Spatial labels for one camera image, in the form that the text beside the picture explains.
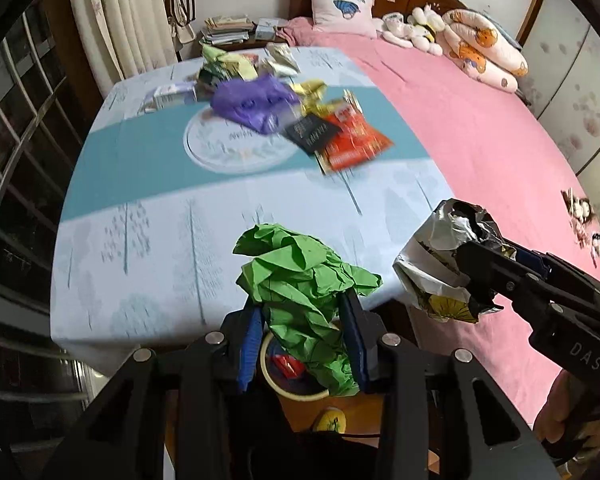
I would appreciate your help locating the yellow slipper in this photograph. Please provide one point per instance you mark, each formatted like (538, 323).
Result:
(330, 420)

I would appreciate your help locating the purple plastic bag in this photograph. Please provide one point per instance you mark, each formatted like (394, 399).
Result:
(250, 100)

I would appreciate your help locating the pink printed pillow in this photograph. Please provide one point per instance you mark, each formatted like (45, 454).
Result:
(340, 10)

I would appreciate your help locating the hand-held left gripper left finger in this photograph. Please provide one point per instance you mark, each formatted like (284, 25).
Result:
(247, 350)

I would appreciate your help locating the white silver packet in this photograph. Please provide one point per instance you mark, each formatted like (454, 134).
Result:
(280, 60)

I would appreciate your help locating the metal window grille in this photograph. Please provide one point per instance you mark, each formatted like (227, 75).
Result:
(25, 160)

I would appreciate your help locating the yellow gold wrapper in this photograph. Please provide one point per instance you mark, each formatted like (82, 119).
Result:
(310, 95)

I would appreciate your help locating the floral white wardrobe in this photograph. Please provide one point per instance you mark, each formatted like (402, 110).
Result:
(580, 85)

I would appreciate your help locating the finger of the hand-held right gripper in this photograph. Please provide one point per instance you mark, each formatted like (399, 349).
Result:
(480, 252)
(485, 285)

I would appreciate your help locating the green paper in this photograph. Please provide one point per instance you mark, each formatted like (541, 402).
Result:
(300, 280)

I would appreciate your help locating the yellow white plush toy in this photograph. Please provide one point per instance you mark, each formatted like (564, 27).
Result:
(427, 25)

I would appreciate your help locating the cream curtain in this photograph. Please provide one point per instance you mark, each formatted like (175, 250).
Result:
(120, 10)

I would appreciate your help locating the white tablecloth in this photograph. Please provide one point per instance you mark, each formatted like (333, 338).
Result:
(155, 240)

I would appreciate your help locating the red snack packet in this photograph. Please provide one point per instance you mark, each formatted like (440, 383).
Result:
(355, 145)

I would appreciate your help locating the white carton box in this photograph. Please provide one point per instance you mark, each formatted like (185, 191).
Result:
(170, 97)

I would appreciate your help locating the silver foil wrapper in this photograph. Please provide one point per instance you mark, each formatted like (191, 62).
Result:
(430, 260)

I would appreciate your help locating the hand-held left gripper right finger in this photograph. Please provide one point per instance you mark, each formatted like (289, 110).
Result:
(356, 345)

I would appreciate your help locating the blue trash bin cream rim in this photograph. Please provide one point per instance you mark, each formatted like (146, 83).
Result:
(305, 388)

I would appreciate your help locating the hanging bags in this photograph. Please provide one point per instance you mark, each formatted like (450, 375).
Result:
(180, 5)

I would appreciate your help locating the pink bedsheet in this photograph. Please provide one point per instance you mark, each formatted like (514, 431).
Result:
(480, 150)

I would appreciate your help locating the pale blue box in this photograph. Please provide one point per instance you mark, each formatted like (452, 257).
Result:
(270, 29)

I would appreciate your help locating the dark green packet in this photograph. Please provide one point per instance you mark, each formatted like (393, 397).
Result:
(210, 80)

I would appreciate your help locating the small red wrapper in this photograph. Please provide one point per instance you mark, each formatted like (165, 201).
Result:
(287, 365)

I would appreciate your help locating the small brown white plush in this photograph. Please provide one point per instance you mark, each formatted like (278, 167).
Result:
(577, 205)
(599, 242)

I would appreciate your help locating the person's right hand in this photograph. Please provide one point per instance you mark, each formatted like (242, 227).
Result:
(555, 405)

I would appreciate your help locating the rolled bear print blanket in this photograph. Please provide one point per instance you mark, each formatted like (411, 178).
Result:
(485, 50)

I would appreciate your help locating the light green packet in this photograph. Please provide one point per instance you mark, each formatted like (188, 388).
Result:
(230, 62)

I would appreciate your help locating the black packet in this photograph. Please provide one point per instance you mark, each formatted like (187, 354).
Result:
(312, 132)

